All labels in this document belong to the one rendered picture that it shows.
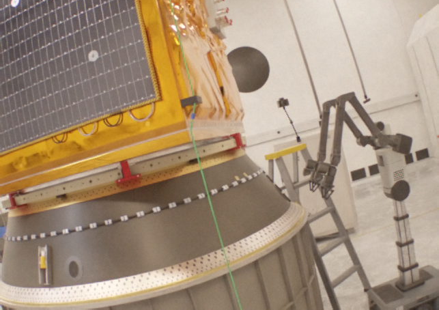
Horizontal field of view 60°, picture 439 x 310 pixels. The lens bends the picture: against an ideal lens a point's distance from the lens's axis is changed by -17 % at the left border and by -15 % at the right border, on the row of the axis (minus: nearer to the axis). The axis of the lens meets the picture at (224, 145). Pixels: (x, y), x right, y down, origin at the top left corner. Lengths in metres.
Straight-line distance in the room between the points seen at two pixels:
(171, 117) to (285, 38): 8.48
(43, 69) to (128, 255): 0.95
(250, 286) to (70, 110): 1.18
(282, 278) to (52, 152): 1.32
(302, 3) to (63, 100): 8.85
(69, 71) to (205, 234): 0.98
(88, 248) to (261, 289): 0.87
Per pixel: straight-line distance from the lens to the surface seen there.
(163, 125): 1.81
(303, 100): 9.99
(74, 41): 1.98
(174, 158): 2.17
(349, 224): 6.21
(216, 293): 2.04
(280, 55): 10.10
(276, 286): 2.28
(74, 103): 1.93
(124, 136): 1.87
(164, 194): 2.11
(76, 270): 2.07
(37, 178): 2.12
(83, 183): 2.11
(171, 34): 1.90
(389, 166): 3.04
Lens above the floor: 1.70
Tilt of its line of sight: level
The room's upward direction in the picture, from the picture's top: 15 degrees counter-clockwise
